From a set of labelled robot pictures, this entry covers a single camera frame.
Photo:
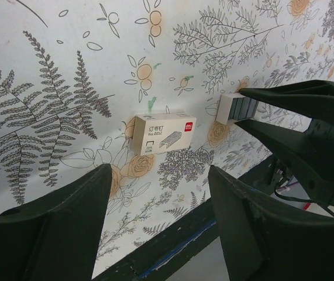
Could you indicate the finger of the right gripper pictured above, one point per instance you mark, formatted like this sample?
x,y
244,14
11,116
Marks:
x,y
308,155
313,98

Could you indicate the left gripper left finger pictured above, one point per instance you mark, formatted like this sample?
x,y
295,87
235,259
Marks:
x,y
56,237

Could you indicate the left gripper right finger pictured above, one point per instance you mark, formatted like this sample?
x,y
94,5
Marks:
x,y
265,239

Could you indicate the grey staple strips block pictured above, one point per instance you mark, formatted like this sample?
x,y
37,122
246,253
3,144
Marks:
x,y
235,107

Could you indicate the small staple box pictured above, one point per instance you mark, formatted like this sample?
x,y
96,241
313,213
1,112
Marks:
x,y
160,133

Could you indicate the floral table mat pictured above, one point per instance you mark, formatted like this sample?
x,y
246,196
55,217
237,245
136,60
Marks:
x,y
74,74

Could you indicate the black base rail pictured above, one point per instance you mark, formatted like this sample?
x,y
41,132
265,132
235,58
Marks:
x,y
185,243

